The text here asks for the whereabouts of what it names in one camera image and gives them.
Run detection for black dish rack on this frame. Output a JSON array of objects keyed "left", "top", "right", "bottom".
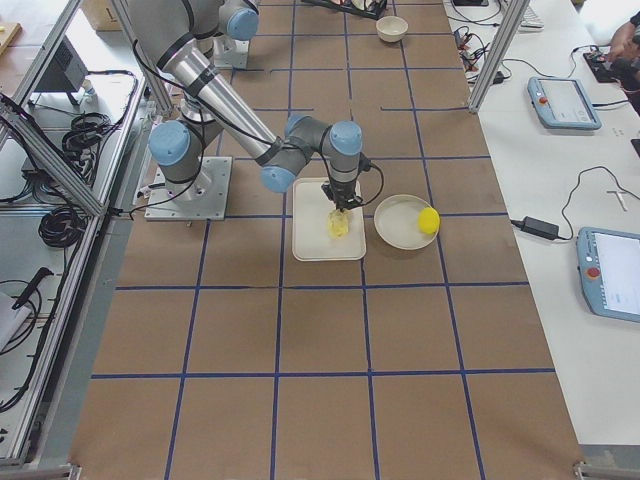
[{"left": 303, "top": 0, "right": 387, "bottom": 20}]

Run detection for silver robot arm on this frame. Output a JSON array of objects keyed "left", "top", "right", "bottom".
[
  {"left": 192, "top": 0, "right": 259, "bottom": 52},
  {"left": 127, "top": 1, "right": 372, "bottom": 210}
]

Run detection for white keyboard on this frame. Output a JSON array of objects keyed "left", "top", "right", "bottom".
[{"left": 518, "top": 5, "right": 545, "bottom": 33}]

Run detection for yellow toy lemon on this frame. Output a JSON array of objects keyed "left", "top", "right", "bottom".
[{"left": 417, "top": 207, "right": 440, "bottom": 235}]

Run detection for person hand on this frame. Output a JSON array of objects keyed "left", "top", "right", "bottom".
[{"left": 607, "top": 41, "right": 637, "bottom": 62}]

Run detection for black device on table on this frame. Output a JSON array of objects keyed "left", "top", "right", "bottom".
[{"left": 582, "top": 50, "right": 623, "bottom": 83}]

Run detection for cream bowl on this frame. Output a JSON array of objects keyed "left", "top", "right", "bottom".
[{"left": 375, "top": 15, "right": 409, "bottom": 43}]

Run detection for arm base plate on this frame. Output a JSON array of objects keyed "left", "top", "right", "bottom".
[
  {"left": 213, "top": 36, "right": 250, "bottom": 70},
  {"left": 144, "top": 156, "right": 233, "bottom": 221}
]

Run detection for grey control box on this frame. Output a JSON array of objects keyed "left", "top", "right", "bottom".
[{"left": 35, "top": 36, "right": 88, "bottom": 93}]

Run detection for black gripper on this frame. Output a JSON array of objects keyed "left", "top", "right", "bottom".
[{"left": 321, "top": 180, "right": 362, "bottom": 209}]

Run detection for coiled black cables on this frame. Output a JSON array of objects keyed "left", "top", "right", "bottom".
[{"left": 61, "top": 112, "right": 112, "bottom": 162}]

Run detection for yellow toy bread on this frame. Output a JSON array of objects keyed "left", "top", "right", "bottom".
[{"left": 327, "top": 209, "right": 350, "bottom": 239}]

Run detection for aluminium frame rail left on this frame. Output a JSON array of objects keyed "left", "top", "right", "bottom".
[{"left": 1, "top": 94, "right": 106, "bottom": 216}]

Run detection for near teach pendant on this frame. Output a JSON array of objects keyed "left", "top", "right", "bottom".
[{"left": 576, "top": 227, "right": 639, "bottom": 323}]

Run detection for white rectangular tray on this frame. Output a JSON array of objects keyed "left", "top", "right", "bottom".
[{"left": 292, "top": 178, "right": 366, "bottom": 261}]

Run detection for aluminium frame post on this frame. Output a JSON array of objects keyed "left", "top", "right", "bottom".
[{"left": 468, "top": 0, "right": 529, "bottom": 114}]

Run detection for far teach pendant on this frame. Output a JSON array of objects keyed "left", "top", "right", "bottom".
[{"left": 527, "top": 77, "right": 601, "bottom": 131}]

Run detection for white round plate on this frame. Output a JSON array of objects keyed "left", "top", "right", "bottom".
[{"left": 374, "top": 194, "right": 439, "bottom": 250}]

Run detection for black power adapter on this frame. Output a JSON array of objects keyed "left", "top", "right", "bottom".
[{"left": 521, "top": 216, "right": 559, "bottom": 240}]

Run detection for teach pendant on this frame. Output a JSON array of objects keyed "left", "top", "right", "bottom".
[
  {"left": 576, "top": 227, "right": 639, "bottom": 323},
  {"left": 527, "top": 77, "right": 601, "bottom": 131}
]

